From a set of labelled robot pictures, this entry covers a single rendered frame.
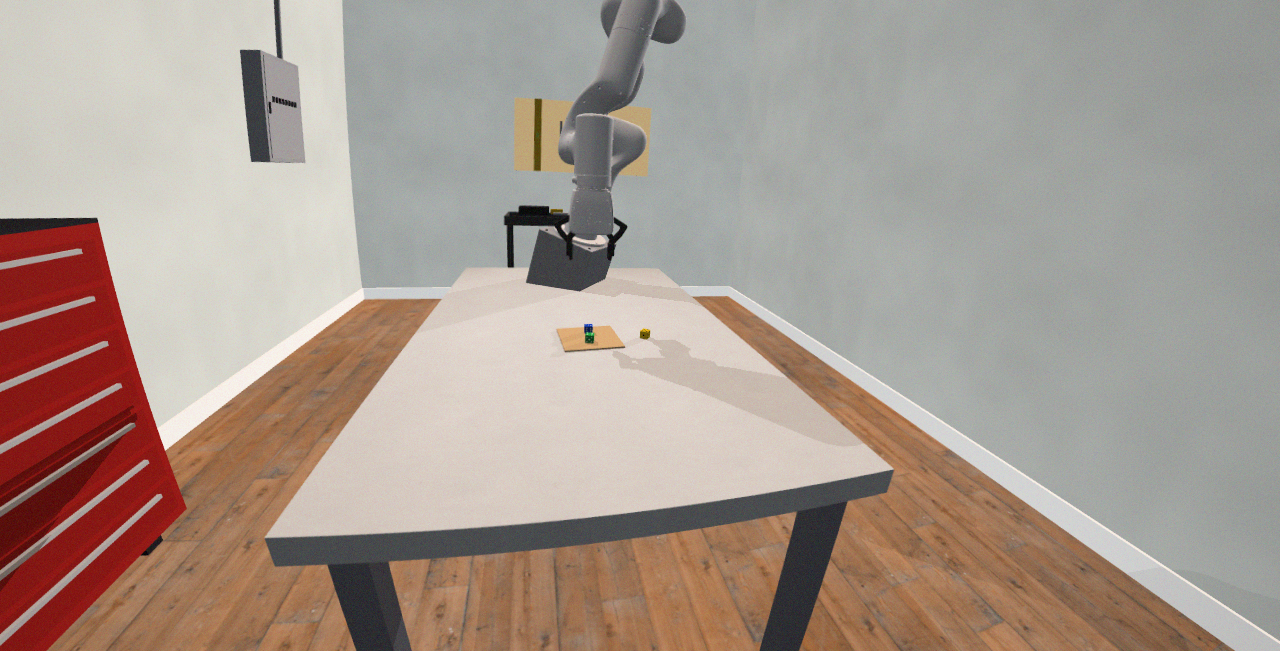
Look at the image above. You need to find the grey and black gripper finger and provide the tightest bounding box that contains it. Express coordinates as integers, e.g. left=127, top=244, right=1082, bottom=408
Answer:
left=605, top=217, right=627, bottom=260
left=554, top=215, right=576, bottom=260

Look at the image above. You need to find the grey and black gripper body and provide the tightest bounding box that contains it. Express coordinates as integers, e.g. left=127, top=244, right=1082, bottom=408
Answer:
left=570, top=188, right=614, bottom=235

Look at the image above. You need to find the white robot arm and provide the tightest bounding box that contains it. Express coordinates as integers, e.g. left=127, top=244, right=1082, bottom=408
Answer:
left=558, top=0, right=686, bottom=191

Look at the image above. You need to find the tan square mat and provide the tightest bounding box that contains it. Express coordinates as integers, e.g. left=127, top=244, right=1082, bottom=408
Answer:
left=556, top=326, right=625, bottom=352

